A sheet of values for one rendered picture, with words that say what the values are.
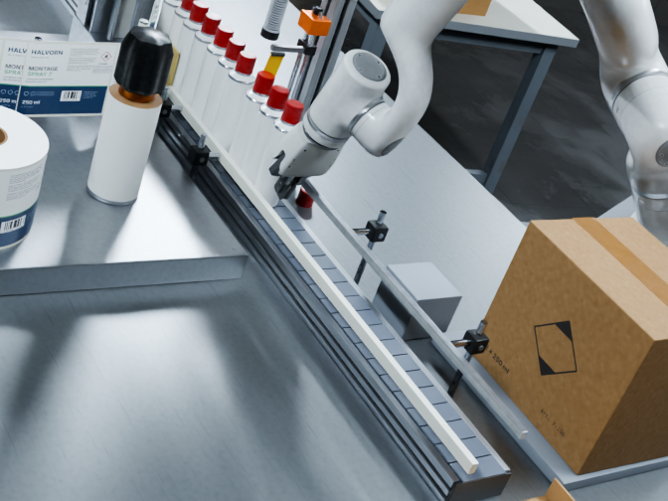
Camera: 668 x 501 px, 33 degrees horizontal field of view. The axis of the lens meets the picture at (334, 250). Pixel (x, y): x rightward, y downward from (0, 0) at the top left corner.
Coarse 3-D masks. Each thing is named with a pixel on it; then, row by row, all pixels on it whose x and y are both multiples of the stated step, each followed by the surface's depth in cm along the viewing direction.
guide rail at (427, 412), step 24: (168, 96) 228; (192, 120) 221; (216, 144) 214; (264, 216) 200; (288, 240) 195; (312, 264) 189; (336, 288) 185; (360, 336) 179; (384, 360) 174; (408, 384) 170; (432, 408) 167; (456, 456) 161
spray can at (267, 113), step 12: (276, 84) 202; (276, 96) 201; (264, 108) 202; (276, 108) 202; (264, 120) 202; (252, 132) 205; (264, 132) 203; (252, 144) 205; (264, 144) 205; (252, 156) 206; (252, 168) 207; (252, 180) 208
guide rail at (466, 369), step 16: (320, 208) 199; (336, 224) 195; (352, 240) 192; (368, 256) 188; (384, 272) 185; (400, 288) 182; (416, 304) 180; (432, 336) 176; (448, 352) 173; (464, 368) 170; (480, 384) 167; (496, 400) 165; (512, 416) 163
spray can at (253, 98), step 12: (264, 72) 206; (264, 84) 204; (252, 96) 205; (264, 96) 206; (252, 108) 206; (240, 120) 208; (252, 120) 207; (240, 132) 209; (240, 144) 210; (240, 156) 211; (240, 168) 212
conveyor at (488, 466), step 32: (192, 128) 224; (288, 224) 205; (288, 256) 196; (320, 256) 199; (320, 288) 190; (352, 288) 193; (416, 384) 176; (416, 416) 170; (448, 416) 172; (480, 448) 168
